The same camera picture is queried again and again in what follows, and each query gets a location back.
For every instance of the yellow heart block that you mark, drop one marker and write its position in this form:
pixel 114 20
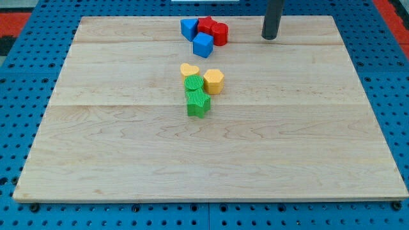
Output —
pixel 188 70

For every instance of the red cylinder block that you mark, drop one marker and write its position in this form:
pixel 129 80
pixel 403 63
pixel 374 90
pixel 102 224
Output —
pixel 220 34

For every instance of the blue cube block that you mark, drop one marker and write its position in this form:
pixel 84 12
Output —
pixel 203 45

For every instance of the green cylinder block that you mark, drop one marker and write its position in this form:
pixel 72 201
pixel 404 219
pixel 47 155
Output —
pixel 193 82

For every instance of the red star block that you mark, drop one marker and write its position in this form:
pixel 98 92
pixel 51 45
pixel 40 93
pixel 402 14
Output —
pixel 205 25

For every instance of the blue triangular block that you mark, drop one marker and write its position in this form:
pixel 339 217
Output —
pixel 189 28

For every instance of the green star block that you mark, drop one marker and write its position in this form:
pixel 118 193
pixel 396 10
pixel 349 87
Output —
pixel 198 103

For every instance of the yellow hexagon block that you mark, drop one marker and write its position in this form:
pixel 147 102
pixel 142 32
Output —
pixel 213 81

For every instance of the light wooden board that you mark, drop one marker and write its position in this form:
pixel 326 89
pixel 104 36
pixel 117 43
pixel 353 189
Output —
pixel 292 123

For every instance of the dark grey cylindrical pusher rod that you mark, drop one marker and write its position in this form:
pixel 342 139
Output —
pixel 272 19

